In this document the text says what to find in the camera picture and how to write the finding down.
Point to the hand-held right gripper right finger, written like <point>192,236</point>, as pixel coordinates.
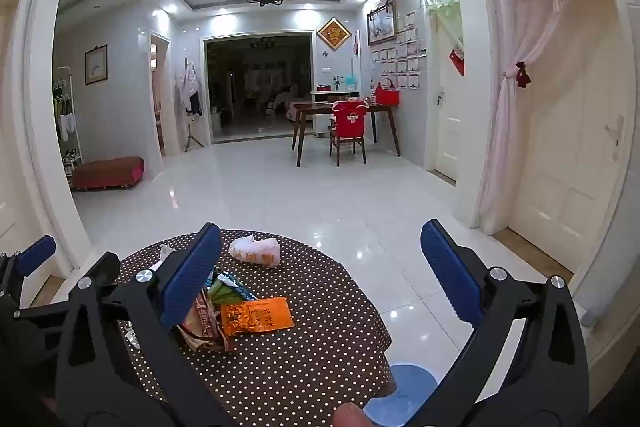
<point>450,272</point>

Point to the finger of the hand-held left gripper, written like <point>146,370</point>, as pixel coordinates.
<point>35,253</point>

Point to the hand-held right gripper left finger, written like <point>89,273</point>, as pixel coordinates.
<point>192,277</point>

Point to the green snack packet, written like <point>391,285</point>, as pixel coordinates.
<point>226,293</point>

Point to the red and white wrapper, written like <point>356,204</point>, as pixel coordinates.
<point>202,324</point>

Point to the orange snack packet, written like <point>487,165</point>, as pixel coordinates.
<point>257,317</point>

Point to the blue waste bin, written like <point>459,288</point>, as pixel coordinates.
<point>407,382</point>

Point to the person's right hand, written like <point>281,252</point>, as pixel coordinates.
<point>350,417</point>

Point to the white paper scrap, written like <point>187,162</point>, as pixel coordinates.
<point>162,257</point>

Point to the white plastic bag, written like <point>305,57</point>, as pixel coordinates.
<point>255,251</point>

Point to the red ottoman bench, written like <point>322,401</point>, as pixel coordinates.
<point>107,172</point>

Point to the white clothes rack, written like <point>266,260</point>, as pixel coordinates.
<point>67,122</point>

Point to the white door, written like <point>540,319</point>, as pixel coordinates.
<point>447,132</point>

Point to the brown polka dot tablecloth table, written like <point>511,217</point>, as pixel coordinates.
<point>310,357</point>

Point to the cream panel door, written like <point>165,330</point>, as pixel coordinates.
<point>560,157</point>

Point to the wooden chair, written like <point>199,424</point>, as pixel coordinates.
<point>347,144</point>

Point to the red shirt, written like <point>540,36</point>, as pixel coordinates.
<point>350,119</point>

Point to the red bag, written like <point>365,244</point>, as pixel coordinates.
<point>387,96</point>

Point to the coat stand with clothes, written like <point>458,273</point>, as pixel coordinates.
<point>189,87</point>

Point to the small framed picture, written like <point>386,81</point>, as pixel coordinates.
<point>96,65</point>

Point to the white cabinet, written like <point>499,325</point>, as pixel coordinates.
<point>320,119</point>

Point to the dark wooden dining table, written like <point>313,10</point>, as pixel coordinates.
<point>310,107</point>

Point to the red door ornament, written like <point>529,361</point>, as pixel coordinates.
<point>457,62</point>

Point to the red bow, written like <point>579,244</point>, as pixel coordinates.
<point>523,74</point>

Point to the teal box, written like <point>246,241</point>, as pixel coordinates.
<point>350,82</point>

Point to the group of wall certificates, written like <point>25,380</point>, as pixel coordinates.
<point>400,57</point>

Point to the framed wall picture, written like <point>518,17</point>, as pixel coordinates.
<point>381,23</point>

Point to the red diamond wall picture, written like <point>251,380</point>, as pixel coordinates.
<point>333,35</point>

